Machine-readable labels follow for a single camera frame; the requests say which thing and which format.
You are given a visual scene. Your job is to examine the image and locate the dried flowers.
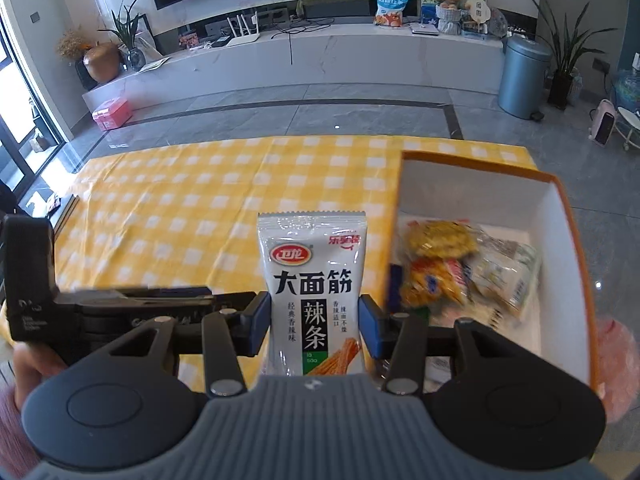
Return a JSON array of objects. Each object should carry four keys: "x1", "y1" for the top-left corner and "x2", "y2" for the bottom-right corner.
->
[{"x1": 54, "y1": 27, "x2": 96, "y2": 61}]

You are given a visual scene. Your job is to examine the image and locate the person's left hand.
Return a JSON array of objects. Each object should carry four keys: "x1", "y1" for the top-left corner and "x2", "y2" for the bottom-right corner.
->
[{"x1": 12, "y1": 342, "x2": 69, "y2": 409}]

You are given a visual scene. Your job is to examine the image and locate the black cable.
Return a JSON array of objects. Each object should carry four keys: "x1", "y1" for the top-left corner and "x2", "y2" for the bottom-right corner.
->
[{"x1": 272, "y1": 19, "x2": 312, "y2": 66}]

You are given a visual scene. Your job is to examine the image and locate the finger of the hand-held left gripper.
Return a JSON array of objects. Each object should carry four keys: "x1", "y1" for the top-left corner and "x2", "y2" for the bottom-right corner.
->
[{"x1": 60, "y1": 285, "x2": 256, "y2": 314}]

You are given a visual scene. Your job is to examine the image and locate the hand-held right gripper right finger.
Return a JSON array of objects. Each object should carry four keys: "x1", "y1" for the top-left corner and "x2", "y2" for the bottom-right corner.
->
[{"x1": 360, "y1": 294, "x2": 532, "y2": 396}]

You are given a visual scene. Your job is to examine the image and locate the pink fuzzy cloth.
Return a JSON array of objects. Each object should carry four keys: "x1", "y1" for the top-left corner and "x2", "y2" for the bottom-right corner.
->
[{"x1": 594, "y1": 317, "x2": 637, "y2": 427}]

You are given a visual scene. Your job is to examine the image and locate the plant in glass vase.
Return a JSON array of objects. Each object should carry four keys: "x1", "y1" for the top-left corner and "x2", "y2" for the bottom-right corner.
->
[{"x1": 97, "y1": 0, "x2": 149, "y2": 71}]

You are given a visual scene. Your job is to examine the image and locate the white spicy strip packet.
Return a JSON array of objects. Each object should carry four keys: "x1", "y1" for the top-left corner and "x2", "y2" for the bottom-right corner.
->
[{"x1": 257, "y1": 211, "x2": 370, "y2": 379}]

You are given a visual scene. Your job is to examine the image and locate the small white heater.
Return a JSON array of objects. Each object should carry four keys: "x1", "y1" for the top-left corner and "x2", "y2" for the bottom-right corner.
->
[{"x1": 588, "y1": 98, "x2": 619, "y2": 145}]

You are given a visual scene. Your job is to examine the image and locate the blue-grey trash can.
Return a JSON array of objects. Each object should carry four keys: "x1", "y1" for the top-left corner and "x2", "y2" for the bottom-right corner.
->
[{"x1": 498, "y1": 34, "x2": 551, "y2": 120}]

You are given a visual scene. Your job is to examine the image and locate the blue water jug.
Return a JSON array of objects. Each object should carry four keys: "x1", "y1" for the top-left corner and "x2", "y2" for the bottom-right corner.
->
[{"x1": 612, "y1": 52, "x2": 640, "y2": 112}]

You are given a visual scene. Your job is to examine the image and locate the white router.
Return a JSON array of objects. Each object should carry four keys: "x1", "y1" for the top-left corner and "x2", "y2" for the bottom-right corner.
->
[{"x1": 227, "y1": 9, "x2": 263, "y2": 49}]

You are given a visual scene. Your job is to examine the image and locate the brown vase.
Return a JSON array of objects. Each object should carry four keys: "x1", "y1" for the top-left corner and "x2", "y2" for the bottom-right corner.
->
[{"x1": 82, "y1": 42, "x2": 122, "y2": 84}]

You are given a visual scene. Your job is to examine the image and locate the teddy bear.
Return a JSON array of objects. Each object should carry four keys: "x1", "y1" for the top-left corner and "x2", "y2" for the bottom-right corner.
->
[{"x1": 432, "y1": 0, "x2": 464, "y2": 36}]

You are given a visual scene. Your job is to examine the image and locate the orange cardboard box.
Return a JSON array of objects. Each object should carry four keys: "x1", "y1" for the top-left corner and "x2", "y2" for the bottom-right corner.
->
[{"x1": 387, "y1": 149, "x2": 602, "y2": 397}]

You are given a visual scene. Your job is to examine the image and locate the yellow checkered tablecloth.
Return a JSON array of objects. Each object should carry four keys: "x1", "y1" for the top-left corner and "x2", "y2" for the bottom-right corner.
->
[{"x1": 52, "y1": 134, "x2": 534, "y2": 397}]

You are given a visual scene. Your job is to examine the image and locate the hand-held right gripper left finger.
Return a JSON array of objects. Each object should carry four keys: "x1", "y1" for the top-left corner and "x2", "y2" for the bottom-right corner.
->
[{"x1": 110, "y1": 291, "x2": 271, "y2": 400}]

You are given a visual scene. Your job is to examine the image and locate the pink storage box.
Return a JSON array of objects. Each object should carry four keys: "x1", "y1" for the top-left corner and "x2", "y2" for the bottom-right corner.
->
[{"x1": 92, "y1": 98, "x2": 134, "y2": 132}]

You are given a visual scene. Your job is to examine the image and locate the blue snack bag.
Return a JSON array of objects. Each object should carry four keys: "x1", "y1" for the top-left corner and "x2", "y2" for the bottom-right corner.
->
[{"x1": 373, "y1": 0, "x2": 411, "y2": 28}]

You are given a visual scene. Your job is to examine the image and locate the tall leafy potted plant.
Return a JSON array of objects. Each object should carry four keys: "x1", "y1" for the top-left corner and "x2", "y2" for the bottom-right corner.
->
[{"x1": 527, "y1": 0, "x2": 609, "y2": 112}]

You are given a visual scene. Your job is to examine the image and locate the white round stool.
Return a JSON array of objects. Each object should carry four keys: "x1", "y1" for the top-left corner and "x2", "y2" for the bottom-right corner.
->
[{"x1": 612, "y1": 107, "x2": 640, "y2": 151}]

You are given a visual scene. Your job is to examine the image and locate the white marble tv console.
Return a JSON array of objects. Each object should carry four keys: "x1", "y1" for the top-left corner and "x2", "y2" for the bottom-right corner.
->
[{"x1": 82, "y1": 7, "x2": 507, "y2": 127}]

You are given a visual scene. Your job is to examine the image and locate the clear mixed snack bag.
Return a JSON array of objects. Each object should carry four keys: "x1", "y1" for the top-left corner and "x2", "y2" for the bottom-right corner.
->
[{"x1": 399, "y1": 218, "x2": 482, "y2": 312}]

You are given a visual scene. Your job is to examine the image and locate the clear biscuit packet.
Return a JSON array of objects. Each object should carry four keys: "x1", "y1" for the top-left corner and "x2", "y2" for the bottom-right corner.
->
[{"x1": 467, "y1": 232, "x2": 544, "y2": 322}]

